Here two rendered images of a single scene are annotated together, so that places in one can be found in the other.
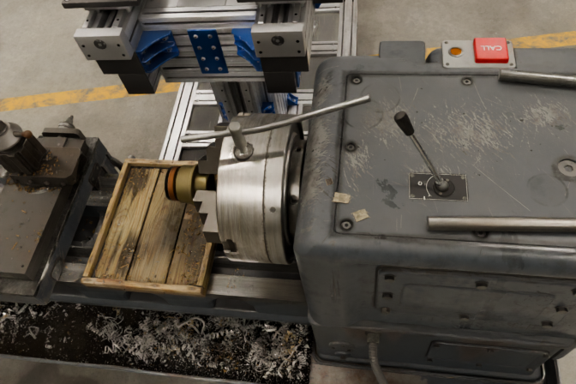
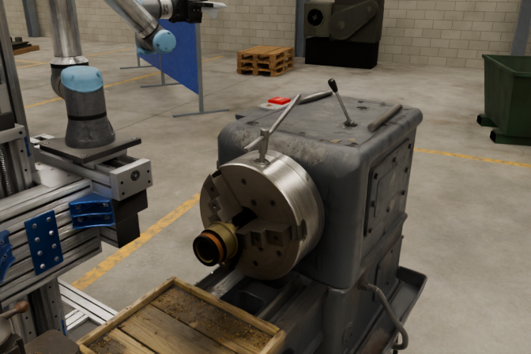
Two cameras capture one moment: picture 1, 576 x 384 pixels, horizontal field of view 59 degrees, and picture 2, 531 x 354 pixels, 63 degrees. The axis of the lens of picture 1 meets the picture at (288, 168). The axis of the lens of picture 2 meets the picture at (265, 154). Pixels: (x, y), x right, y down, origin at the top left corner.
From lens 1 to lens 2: 1.10 m
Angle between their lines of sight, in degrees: 63
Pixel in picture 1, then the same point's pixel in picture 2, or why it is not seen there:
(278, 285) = (303, 297)
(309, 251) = (360, 160)
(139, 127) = not seen: outside the picture
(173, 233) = (203, 339)
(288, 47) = (142, 180)
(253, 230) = (309, 201)
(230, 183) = (278, 177)
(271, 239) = (318, 203)
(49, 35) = not seen: outside the picture
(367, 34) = not seen: hidden behind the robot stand
